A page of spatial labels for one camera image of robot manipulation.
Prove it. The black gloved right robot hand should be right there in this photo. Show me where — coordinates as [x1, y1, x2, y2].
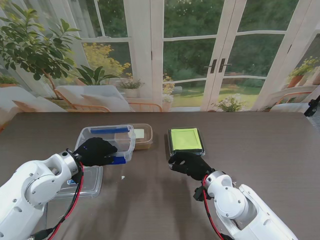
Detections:
[168, 151, 216, 181]

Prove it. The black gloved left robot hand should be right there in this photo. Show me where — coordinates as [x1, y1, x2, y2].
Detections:
[72, 136, 118, 167]

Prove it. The large clear lid blue sticker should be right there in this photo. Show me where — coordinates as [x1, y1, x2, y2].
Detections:
[53, 165, 104, 200]

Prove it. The clear lid with green sheet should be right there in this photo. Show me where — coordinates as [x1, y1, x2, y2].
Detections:
[166, 127, 206, 157]

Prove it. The clear container with blue clips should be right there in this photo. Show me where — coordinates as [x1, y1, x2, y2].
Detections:
[76, 124, 137, 166]

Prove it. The black plastic container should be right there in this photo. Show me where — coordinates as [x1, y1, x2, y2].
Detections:
[166, 127, 206, 157]

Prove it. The brown translucent container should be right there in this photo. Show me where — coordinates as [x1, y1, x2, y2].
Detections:
[133, 123, 154, 151]

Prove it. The small clear lid white label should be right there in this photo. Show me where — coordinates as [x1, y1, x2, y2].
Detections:
[132, 123, 153, 145]

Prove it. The black tripod stand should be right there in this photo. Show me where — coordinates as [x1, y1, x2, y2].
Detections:
[303, 99, 320, 117]

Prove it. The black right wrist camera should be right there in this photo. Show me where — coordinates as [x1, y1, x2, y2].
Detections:
[194, 187, 205, 201]

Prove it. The red cable on right arm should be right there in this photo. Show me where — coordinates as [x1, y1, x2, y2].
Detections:
[202, 174, 227, 240]

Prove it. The red cable on arm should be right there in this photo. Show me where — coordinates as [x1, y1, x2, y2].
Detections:
[44, 162, 85, 240]
[202, 174, 227, 240]

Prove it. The red cable on left arm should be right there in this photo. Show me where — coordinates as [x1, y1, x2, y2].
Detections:
[44, 162, 85, 240]

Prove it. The grey cable on left arm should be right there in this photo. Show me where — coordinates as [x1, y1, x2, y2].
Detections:
[29, 227, 55, 240]

